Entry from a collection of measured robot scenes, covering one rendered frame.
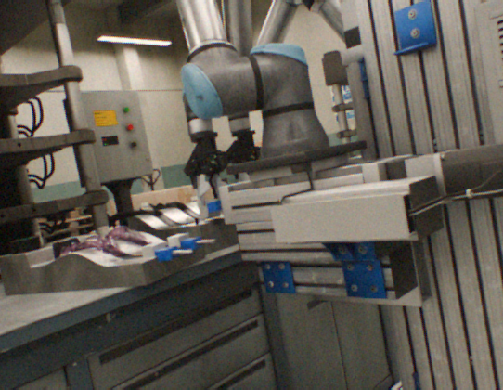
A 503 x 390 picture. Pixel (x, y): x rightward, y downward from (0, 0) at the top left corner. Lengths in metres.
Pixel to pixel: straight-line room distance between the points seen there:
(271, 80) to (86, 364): 0.76
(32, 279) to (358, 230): 0.95
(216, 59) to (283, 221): 0.36
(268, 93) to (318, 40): 7.88
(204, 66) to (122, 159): 1.35
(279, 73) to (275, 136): 0.13
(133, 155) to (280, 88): 1.42
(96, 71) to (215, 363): 8.61
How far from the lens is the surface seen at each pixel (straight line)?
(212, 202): 1.48
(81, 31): 9.94
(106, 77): 9.92
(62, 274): 1.40
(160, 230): 1.62
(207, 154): 1.47
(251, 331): 1.60
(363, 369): 2.09
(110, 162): 2.33
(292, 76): 1.08
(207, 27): 1.14
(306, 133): 1.06
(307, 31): 9.07
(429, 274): 1.16
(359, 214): 0.83
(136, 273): 1.23
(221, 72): 1.05
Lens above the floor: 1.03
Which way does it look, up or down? 4 degrees down
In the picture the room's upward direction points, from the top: 11 degrees counter-clockwise
